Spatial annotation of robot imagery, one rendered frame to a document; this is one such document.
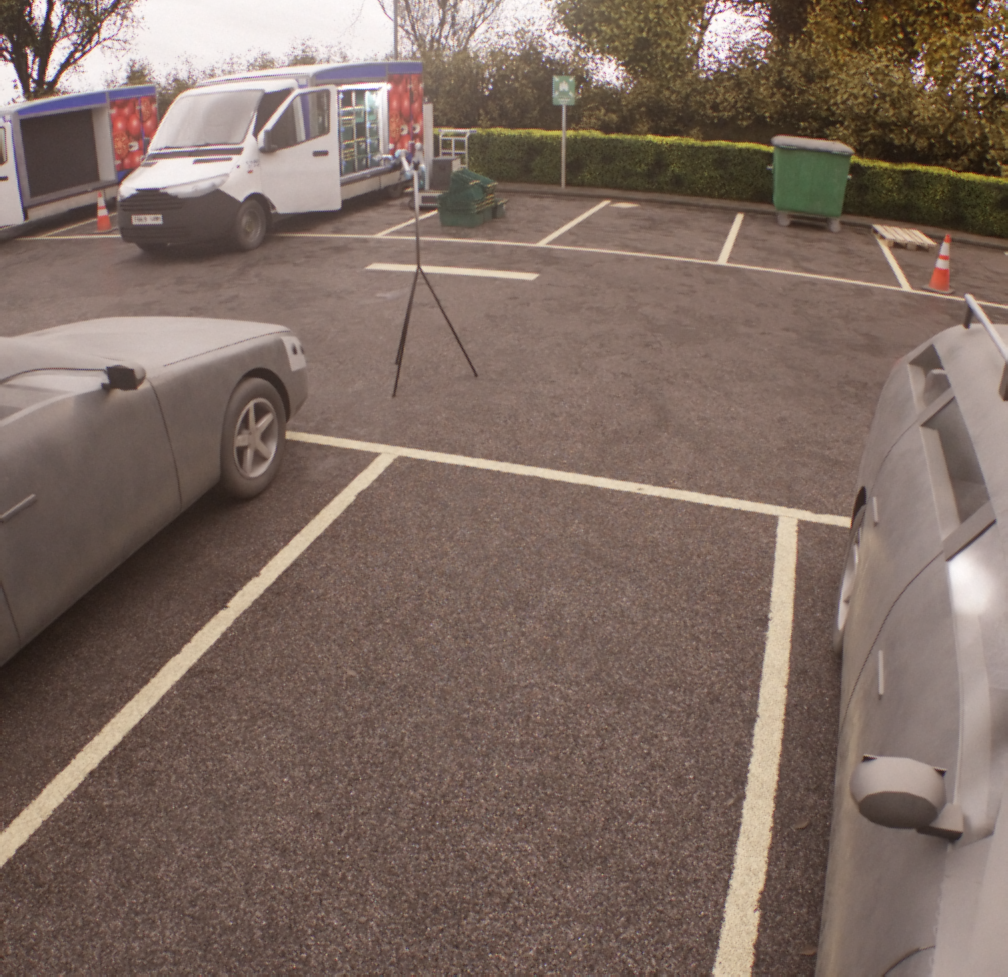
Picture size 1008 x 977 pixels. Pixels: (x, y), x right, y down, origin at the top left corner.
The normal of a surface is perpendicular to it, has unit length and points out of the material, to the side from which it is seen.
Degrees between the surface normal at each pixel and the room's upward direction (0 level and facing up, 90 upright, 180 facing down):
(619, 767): 0
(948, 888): 44
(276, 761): 0
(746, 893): 0
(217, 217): 91
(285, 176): 95
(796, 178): 94
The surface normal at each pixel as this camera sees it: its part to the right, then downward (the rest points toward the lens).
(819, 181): -0.28, 0.52
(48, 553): 0.95, 0.12
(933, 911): -0.75, -0.65
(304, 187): 0.07, 0.48
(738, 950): 0.00, -0.88
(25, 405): 0.78, -0.39
